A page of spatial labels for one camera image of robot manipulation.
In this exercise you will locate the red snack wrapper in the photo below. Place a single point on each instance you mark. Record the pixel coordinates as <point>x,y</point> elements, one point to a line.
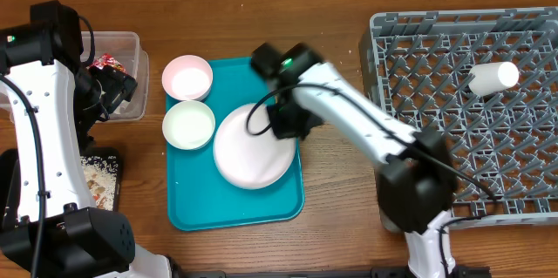
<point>108,60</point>

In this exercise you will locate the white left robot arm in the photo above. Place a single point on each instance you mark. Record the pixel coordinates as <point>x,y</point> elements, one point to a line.
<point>51,225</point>

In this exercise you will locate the rice and peanuts pile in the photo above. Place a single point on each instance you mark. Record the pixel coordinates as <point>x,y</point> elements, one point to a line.
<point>101,177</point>

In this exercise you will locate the pink bowl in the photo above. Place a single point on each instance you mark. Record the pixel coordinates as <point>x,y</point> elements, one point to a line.
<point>187,77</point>

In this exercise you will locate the white paper cup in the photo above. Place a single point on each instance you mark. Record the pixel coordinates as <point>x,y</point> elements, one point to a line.
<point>493,77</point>

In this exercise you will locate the grey dishwasher rack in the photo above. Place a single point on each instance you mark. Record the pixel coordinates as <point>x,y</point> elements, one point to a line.
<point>416,68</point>

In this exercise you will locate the large white plate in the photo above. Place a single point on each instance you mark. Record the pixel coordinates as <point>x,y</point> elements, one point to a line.
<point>246,160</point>

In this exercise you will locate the teal plastic tray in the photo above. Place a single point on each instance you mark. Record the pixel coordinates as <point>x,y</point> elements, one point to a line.
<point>198,197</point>

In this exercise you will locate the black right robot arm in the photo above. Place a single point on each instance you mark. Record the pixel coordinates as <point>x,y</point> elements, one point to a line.
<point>415,181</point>

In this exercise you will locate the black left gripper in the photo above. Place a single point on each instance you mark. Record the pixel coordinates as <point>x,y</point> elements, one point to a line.
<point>122,85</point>

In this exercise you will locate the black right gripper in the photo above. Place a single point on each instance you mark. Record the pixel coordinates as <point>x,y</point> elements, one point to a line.
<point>288,125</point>

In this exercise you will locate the black waste tray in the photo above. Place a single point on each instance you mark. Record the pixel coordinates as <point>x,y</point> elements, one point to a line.
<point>9,160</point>

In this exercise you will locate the green-white bowl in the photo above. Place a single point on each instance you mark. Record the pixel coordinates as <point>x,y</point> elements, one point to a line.
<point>188,125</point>

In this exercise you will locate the clear plastic bin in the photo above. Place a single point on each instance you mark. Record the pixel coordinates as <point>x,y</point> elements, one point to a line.
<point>120,61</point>

